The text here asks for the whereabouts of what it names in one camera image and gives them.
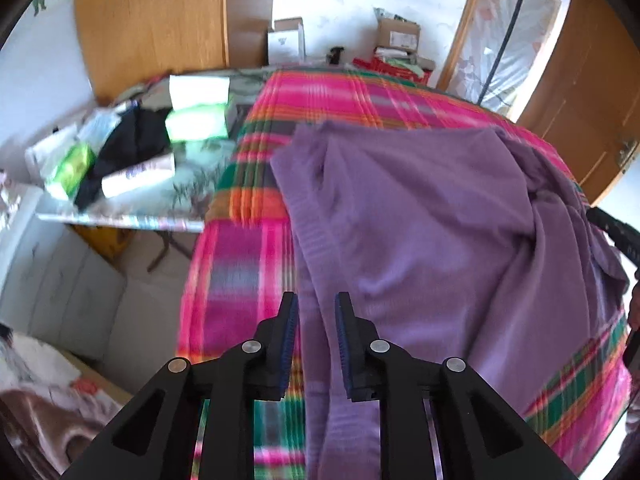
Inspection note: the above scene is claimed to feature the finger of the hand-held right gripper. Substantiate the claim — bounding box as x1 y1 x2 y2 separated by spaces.
622 327 640 366
586 207 640 266

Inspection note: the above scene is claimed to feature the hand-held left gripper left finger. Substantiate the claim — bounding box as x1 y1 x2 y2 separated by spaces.
62 290 301 480

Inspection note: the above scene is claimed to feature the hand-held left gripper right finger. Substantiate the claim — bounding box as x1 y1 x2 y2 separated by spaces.
334 291 576 480

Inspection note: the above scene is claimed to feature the purple sweater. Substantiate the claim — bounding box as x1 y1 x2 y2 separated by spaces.
270 120 630 480

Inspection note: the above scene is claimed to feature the folding table with printed top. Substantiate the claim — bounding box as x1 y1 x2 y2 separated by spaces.
35 67 271 273

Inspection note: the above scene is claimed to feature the yellow box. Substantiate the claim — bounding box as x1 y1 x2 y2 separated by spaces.
75 225 133 261

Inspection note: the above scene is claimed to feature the white tube packet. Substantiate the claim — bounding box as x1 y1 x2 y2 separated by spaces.
101 154 177 198

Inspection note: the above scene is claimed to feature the white drawer cabinet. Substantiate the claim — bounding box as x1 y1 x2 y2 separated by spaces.
0 185 126 361

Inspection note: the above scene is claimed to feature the grey box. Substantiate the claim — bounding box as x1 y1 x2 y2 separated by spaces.
225 92 251 131

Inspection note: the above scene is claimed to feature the green tissue pack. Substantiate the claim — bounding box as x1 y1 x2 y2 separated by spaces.
165 105 230 142

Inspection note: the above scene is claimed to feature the pink plaid blanket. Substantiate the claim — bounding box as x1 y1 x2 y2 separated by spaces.
176 67 633 480

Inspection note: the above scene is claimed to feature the black cloth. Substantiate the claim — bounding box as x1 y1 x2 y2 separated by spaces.
74 107 173 211

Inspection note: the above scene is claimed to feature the brown fuzzy blanket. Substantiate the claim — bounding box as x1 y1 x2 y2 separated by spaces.
0 390 131 476

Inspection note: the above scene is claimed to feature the white tissue pack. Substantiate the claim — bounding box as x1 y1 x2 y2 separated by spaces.
169 75 231 110

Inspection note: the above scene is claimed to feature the green and white packet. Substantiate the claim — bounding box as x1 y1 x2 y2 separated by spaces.
45 144 97 200

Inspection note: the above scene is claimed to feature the red box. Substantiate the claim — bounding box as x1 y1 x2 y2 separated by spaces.
352 57 431 83

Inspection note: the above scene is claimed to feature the clear plastic bag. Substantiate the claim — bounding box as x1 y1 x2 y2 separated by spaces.
80 102 136 146

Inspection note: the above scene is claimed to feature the brown cardboard box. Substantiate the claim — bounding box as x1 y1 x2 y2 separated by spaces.
375 7 422 52

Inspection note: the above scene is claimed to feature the white cardboard box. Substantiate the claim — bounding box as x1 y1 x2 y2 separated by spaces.
266 17 306 66

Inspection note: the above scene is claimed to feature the wooden wardrobe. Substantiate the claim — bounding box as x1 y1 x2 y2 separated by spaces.
74 0 276 103

